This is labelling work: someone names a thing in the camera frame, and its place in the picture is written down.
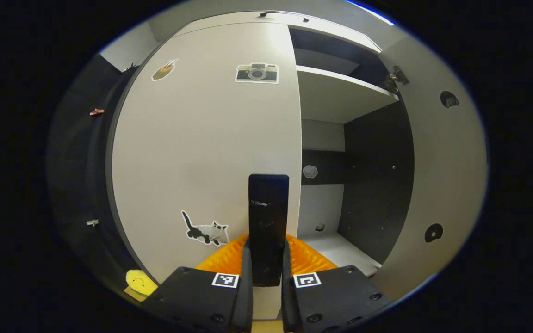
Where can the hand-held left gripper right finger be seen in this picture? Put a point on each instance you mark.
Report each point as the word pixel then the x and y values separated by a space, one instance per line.
pixel 288 300

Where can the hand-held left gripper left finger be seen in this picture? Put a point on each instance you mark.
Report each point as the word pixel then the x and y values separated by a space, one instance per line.
pixel 245 296

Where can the white double-door shoe cabinet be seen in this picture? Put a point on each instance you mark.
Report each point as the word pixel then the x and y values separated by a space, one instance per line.
pixel 373 185

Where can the white cabinet door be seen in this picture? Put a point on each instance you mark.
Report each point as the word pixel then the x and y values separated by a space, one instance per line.
pixel 201 138
pixel 447 162

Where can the white cabinet shelf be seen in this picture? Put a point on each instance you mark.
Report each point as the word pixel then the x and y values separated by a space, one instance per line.
pixel 340 252
pixel 336 97

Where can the metal door hinge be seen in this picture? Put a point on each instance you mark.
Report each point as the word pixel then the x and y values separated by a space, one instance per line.
pixel 395 77

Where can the yellow round soft toy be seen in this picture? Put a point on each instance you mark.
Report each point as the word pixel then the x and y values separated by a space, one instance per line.
pixel 140 282

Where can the white cloth clip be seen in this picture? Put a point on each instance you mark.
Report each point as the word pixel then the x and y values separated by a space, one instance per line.
pixel 92 222

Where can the black backdrop cloth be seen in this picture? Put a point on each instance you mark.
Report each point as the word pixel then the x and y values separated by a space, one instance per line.
pixel 77 162

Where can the pink cloth clip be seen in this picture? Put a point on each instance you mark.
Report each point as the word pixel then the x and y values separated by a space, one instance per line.
pixel 96 112

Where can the black cloth clip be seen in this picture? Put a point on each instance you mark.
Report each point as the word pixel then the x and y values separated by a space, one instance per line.
pixel 131 67

